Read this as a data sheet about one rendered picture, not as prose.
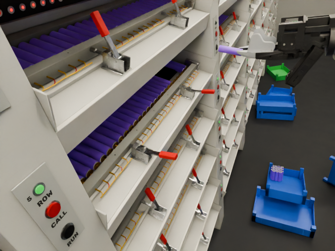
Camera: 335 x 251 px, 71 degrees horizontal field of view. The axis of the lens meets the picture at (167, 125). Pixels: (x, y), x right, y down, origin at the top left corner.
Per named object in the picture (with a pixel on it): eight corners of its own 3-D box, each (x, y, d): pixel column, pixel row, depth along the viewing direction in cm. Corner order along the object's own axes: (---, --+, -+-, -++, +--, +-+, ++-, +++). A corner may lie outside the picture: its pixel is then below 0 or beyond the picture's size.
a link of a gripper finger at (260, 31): (241, 28, 63) (278, 25, 59) (241, 50, 67) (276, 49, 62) (238, 31, 61) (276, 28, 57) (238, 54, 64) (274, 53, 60)
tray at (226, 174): (241, 137, 176) (247, 123, 166) (221, 201, 132) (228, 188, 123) (215, 127, 180) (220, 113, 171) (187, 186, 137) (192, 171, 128)
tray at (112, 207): (209, 84, 83) (217, 60, 77) (107, 243, 39) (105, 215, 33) (158, 67, 87) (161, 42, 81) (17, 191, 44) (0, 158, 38)
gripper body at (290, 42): (278, 17, 58) (337, 11, 53) (275, 52, 63) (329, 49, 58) (275, 25, 53) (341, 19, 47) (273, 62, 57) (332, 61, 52)
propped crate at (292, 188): (268, 173, 160) (269, 162, 157) (302, 179, 151) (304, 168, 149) (264, 195, 134) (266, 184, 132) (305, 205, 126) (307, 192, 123)
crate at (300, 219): (311, 206, 135) (314, 197, 130) (313, 238, 120) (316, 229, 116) (256, 193, 147) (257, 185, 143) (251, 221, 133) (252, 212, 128)
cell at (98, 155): (79, 146, 48) (106, 158, 47) (73, 151, 47) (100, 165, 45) (78, 139, 47) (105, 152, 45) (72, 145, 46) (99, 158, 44)
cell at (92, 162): (72, 152, 47) (99, 165, 45) (66, 158, 45) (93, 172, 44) (71, 146, 45) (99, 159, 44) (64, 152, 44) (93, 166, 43)
